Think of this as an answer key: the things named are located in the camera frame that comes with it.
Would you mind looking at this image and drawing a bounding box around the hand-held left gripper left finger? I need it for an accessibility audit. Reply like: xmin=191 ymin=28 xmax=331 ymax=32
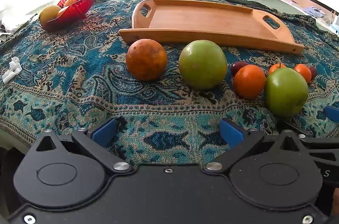
xmin=35 ymin=118 xmax=132 ymax=176

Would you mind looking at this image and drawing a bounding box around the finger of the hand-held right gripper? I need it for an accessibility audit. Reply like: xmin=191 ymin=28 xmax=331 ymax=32
xmin=281 ymin=121 xmax=339 ymax=150
xmin=323 ymin=105 xmax=339 ymax=121

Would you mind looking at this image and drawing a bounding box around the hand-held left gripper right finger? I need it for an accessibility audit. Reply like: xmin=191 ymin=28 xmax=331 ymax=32
xmin=203 ymin=118 xmax=306 ymax=176

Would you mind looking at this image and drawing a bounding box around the small orange mandarin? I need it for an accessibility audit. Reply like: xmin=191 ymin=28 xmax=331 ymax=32
xmin=268 ymin=62 xmax=287 ymax=75
xmin=294 ymin=64 xmax=312 ymax=83

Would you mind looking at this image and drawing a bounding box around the small green apple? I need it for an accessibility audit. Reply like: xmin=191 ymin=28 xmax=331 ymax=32
xmin=265 ymin=67 xmax=309 ymax=118

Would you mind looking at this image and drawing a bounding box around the medium orange mandarin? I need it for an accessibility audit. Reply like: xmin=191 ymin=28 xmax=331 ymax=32
xmin=233 ymin=64 xmax=266 ymax=99

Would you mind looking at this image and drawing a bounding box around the large green apple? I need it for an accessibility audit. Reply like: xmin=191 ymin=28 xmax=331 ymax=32
xmin=178 ymin=40 xmax=228 ymax=90

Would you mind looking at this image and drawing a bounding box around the brownish large orange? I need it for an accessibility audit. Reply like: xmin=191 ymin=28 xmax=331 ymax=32
xmin=126 ymin=39 xmax=168 ymax=81

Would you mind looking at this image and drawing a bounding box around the wooden tray with handles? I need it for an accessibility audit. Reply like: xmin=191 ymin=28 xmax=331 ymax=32
xmin=119 ymin=0 xmax=305 ymax=55

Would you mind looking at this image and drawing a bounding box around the teal paisley blanket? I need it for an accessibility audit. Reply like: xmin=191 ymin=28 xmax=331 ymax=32
xmin=0 ymin=0 xmax=339 ymax=161

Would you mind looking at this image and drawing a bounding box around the lilac blue cloth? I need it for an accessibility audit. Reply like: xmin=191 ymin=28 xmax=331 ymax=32
xmin=304 ymin=5 xmax=327 ymax=18

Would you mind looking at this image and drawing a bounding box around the white crumpled tissue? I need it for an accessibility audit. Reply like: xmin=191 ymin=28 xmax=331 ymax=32
xmin=2 ymin=57 xmax=23 ymax=84

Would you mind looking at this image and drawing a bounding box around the red glass bowl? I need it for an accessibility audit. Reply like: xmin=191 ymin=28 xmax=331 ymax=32
xmin=40 ymin=0 xmax=96 ymax=32

